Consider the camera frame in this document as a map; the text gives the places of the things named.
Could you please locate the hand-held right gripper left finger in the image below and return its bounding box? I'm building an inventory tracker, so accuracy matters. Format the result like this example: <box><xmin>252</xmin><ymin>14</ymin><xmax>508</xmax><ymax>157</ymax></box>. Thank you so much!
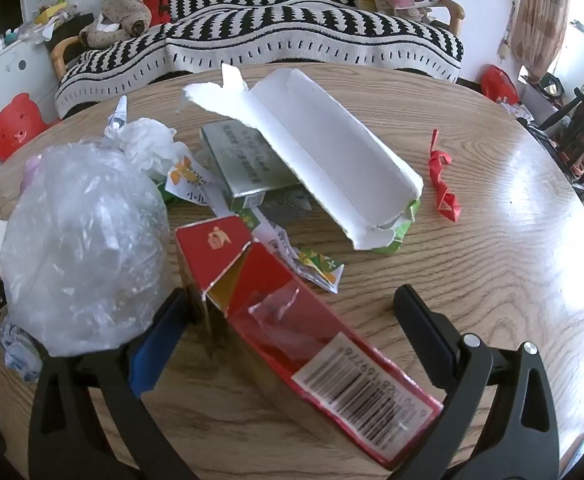
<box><xmin>28</xmin><ymin>287</ymin><xmax>203</xmax><ymax>480</ymax></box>

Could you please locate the black chair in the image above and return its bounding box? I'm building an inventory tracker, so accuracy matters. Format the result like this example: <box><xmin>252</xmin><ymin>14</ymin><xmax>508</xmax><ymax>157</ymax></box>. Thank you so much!
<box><xmin>536</xmin><ymin>87</ymin><xmax>584</xmax><ymax>181</ymax></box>

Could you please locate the red bear stool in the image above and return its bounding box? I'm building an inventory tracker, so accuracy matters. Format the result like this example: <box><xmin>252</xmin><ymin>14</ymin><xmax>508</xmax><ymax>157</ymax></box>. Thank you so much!
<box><xmin>0</xmin><ymin>92</ymin><xmax>48</xmax><ymax>161</ymax></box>

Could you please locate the orange and white paper scrap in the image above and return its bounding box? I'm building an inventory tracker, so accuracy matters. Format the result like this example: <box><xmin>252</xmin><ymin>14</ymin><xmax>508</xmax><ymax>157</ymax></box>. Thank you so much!
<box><xmin>164</xmin><ymin>155</ymin><xmax>223</xmax><ymax>211</ymax></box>

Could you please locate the clear plastic bag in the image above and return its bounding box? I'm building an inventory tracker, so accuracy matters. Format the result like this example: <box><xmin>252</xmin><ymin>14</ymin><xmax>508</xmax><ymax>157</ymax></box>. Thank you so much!
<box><xmin>0</xmin><ymin>142</ymin><xmax>173</xmax><ymax>358</ymax></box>

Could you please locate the crumpled colourful snack wrapper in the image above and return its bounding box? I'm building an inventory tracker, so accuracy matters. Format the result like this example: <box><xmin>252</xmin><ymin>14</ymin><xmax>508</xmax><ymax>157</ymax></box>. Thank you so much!
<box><xmin>249</xmin><ymin>210</ymin><xmax>297</xmax><ymax>266</ymax></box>

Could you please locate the blue and white crumpled paper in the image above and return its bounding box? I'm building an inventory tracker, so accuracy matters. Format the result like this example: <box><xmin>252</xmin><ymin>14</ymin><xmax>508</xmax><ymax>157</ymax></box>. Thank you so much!
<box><xmin>0</xmin><ymin>317</ymin><xmax>43</xmax><ymax>381</ymax></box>

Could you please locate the green and white crumpled wrapper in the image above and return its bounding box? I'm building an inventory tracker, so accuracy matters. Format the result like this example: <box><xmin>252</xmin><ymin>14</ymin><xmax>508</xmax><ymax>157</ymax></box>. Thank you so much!
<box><xmin>292</xmin><ymin>246</ymin><xmax>345</xmax><ymax>293</ymax></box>

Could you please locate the red bag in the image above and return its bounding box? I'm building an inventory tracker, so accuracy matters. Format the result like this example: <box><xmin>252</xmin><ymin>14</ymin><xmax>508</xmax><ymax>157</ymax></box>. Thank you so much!
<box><xmin>480</xmin><ymin>64</ymin><xmax>520</xmax><ymax>106</ymax></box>

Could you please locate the red cushion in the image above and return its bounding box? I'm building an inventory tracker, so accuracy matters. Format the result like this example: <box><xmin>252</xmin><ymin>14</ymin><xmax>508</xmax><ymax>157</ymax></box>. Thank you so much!
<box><xmin>139</xmin><ymin>0</ymin><xmax>173</xmax><ymax>27</ymax></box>

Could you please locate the black and white striped blanket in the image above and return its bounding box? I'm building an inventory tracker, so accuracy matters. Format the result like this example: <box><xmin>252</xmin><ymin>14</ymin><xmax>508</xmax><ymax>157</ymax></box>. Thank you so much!
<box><xmin>54</xmin><ymin>0</ymin><xmax>465</xmax><ymax>121</ymax></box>

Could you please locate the torn white cardboard box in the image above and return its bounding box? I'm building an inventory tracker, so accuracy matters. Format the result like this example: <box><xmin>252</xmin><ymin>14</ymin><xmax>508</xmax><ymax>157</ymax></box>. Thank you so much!
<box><xmin>183</xmin><ymin>65</ymin><xmax>425</xmax><ymax>256</ymax></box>

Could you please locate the red carton box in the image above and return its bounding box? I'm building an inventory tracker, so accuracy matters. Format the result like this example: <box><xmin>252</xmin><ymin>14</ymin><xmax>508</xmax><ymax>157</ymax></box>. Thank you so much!
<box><xmin>174</xmin><ymin>214</ymin><xmax>445</xmax><ymax>471</ymax></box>

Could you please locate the red twisted wrapper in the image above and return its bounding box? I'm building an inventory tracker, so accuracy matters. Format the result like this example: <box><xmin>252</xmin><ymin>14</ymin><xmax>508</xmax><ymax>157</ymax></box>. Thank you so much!
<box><xmin>427</xmin><ymin>129</ymin><xmax>463</xmax><ymax>222</ymax></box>

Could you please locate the pile of clutter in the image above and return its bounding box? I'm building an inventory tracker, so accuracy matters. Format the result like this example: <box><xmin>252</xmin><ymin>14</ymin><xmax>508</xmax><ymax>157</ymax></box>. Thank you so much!
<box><xmin>22</xmin><ymin>0</ymin><xmax>80</xmax><ymax>41</ymax></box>

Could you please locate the white cabinet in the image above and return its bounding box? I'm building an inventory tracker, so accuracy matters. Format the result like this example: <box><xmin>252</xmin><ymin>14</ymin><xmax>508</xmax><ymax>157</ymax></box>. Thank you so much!
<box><xmin>0</xmin><ymin>35</ymin><xmax>63</xmax><ymax>191</ymax></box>

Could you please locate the patterned curtain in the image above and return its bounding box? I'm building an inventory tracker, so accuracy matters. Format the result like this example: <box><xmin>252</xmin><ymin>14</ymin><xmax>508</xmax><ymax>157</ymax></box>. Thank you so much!
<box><xmin>514</xmin><ymin>0</ymin><xmax>572</xmax><ymax>81</ymax></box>

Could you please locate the black cloth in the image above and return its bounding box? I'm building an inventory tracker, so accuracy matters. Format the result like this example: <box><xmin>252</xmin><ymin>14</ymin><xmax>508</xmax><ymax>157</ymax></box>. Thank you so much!
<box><xmin>44</xmin><ymin>12</ymin><xmax>105</xmax><ymax>66</ymax></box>

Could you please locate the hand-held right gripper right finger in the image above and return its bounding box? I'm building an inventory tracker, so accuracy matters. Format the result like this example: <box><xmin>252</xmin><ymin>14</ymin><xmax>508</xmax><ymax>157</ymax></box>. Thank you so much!
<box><xmin>393</xmin><ymin>284</ymin><xmax>560</xmax><ymax>480</ymax></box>

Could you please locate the twisted white wrapper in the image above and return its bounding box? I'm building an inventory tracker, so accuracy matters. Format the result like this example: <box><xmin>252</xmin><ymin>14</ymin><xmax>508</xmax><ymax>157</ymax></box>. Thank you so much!
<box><xmin>103</xmin><ymin>94</ymin><xmax>131</xmax><ymax>148</ymax></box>

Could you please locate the crumpled white tissue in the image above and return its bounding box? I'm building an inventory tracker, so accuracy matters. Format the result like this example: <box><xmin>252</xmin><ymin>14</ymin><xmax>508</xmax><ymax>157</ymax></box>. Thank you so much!
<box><xmin>117</xmin><ymin>117</ymin><xmax>190</xmax><ymax>176</ymax></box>

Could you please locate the brown spotted cloth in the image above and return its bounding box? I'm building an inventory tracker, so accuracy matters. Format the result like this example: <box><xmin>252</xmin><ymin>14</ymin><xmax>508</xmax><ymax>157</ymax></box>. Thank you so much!
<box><xmin>79</xmin><ymin>0</ymin><xmax>153</xmax><ymax>48</ymax></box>

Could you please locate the grey foil packet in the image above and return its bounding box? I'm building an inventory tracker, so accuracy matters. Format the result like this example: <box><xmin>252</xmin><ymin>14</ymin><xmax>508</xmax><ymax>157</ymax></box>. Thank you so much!
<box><xmin>262</xmin><ymin>187</ymin><xmax>323</xmax><ymax>226</ymax></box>

